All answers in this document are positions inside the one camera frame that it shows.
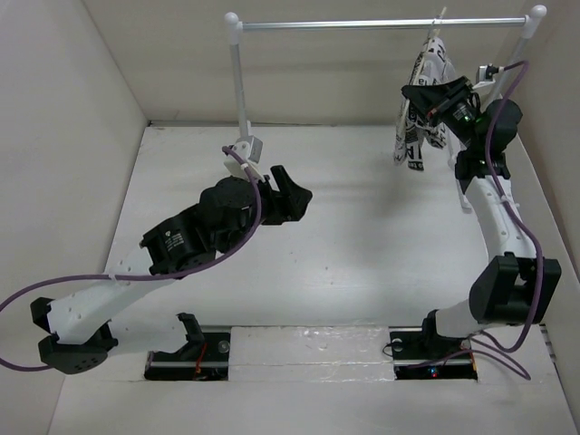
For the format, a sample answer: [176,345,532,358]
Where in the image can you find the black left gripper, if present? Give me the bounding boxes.
[219,167,311,256]

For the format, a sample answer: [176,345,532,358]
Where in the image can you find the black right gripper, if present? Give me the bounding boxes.
[402,74,481,150]

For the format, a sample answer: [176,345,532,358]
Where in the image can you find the newspaper print trousers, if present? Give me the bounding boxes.
[391,36,456,173]

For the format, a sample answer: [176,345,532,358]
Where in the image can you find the beige clothes hanger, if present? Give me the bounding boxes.
[393,5,450,137]

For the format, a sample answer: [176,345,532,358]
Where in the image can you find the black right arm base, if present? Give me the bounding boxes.
[382,314,478,381]

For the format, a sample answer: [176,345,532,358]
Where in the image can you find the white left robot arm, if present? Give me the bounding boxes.
[31,165,313,375]

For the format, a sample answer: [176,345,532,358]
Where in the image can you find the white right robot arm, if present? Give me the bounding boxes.
[401,77,562,357]

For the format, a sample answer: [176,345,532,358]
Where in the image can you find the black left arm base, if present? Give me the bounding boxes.
[143,313,231,382]

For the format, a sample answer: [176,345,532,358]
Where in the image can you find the white metal clothes rack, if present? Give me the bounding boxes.
[223,4,547,214]

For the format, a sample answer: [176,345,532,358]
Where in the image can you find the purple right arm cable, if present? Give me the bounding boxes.
[466,60,545,382]

